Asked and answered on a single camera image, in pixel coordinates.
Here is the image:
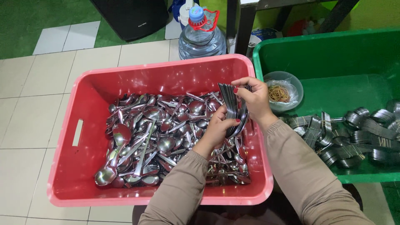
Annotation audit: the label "person's left hand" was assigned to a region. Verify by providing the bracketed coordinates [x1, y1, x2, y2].
[199, 104, 241, 151]

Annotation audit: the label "person's right hand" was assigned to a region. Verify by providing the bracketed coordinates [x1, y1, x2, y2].
[231, 76, 279, 130]

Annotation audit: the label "stack of steel spoons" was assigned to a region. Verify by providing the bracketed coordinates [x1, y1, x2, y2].
[217, 82, 252, 139]

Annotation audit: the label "bunch of rubber bands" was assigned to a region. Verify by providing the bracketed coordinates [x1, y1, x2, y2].
[268, 85, 291, 103]

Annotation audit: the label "clear plastic bag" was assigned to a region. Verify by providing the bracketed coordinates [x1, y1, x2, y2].
[266, 79, 299, 105]

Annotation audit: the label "clear plastic bowl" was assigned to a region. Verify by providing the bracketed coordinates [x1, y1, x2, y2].
[263, 71, 304, 113]

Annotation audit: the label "round blue white tin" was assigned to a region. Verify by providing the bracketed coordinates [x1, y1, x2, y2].
[247, 28, 279, 58]

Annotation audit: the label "heap of loose steel cutlery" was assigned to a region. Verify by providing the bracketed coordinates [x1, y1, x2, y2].
[94, 91, 252, 189]

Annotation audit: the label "dark wooden table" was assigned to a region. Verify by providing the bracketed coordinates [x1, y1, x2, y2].
[226, 0, 360, 56]

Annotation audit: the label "large clear water bottle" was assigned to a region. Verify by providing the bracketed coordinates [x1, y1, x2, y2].
[178, 6, 228, 60]

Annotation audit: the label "red and white toys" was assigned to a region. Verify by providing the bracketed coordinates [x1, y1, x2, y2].
[286, 18, 326, 37]

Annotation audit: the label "person's dark trousers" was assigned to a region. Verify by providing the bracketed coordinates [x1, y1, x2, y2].
[132, 184, 364, 225]

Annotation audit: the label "green plastic crate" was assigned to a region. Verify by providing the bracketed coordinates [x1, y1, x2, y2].
[252, 27, 400, 184]

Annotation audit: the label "heap of banded spoon bundles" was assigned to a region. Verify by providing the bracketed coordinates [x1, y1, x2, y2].
[279, 99, 400, 169]

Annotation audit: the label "blue and white bottle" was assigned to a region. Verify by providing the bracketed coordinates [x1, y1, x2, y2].
[168, 0, 200, 30]

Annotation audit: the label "black speaker box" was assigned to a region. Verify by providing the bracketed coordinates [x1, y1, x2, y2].
[90, 0, 169, 42]

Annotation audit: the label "red plastic crate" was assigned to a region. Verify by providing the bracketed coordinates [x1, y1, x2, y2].
[47, 54, 274, 208]

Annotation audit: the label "green carpet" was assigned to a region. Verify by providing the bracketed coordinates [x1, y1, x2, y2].
[0, 0, 171, 60]

